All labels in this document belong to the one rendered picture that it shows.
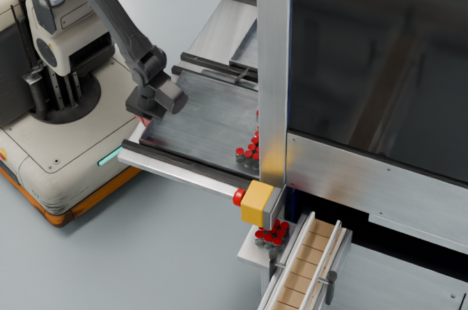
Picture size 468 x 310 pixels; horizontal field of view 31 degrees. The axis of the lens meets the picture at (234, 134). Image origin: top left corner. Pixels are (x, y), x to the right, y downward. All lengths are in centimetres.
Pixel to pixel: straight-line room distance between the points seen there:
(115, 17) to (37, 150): 118
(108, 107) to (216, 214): 55
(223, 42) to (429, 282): 89
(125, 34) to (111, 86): 124
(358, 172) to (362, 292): 48
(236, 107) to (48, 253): 113
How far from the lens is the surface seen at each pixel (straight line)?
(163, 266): 298
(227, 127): 217
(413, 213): 181
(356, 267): 206
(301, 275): 186
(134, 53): 192
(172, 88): 197
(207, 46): 239
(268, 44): 158
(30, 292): 302
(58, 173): 292
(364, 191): 180
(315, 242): 191
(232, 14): 248
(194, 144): 214
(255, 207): 184
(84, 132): 302
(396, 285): 207
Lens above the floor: 254
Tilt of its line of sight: 50 degrees down
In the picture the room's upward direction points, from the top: 3 degrees counter-clockwise
